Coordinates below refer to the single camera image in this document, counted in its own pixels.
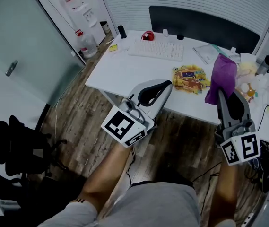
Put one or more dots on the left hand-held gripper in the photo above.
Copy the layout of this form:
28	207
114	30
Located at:
118	126

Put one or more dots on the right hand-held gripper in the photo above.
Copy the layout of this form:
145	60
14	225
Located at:
249	146

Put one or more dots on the purple cloth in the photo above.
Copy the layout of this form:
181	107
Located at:
221	77

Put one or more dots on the person's left forearm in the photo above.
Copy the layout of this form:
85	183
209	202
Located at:
106	171

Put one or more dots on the person's right forearm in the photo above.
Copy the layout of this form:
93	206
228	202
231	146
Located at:
226	190

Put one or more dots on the red round object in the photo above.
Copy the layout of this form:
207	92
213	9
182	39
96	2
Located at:
147	35

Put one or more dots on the orange drink bottle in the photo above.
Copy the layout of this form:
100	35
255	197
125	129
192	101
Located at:
251	93

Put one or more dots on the yellow tea bottle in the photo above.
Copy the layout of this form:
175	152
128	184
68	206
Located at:
244	87

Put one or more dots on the clear plastic food bag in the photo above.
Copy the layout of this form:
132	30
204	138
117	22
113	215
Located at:
247	70

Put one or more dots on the white keyboard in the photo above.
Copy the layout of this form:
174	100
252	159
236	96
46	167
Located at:
155	49

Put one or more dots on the white folded paper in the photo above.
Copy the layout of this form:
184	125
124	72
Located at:
248	57

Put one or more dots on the small white stand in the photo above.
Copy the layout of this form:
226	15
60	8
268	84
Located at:
232	51
165	32

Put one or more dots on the small yellow note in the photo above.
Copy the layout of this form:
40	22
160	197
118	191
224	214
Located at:
113	47

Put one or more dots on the black round puck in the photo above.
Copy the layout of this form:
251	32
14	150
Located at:
180	37

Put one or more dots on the transparent document folder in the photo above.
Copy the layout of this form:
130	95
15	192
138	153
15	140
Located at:
207	53

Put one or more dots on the black cylinder speaker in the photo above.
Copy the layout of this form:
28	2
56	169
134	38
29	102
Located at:
122	31

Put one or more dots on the dark grey partition screen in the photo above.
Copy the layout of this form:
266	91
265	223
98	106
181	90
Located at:
195	25

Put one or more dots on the small white bucket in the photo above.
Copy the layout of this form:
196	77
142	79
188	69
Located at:
105	27

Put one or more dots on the clear water jug red cap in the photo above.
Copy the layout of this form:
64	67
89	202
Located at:
87	45

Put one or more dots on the person's black shorts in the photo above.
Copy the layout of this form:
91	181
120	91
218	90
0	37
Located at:
169	176

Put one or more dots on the white water dispenser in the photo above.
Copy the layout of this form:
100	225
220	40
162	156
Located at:
89	22

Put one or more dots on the white power strip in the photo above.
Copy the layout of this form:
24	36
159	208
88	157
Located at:
248	220

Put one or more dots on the person's grey shirt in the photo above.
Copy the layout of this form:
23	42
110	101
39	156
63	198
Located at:
158	207

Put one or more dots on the black office chair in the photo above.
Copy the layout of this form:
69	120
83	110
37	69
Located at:
18	145

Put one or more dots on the frosted glass door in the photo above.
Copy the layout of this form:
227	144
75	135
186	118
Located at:
18	32

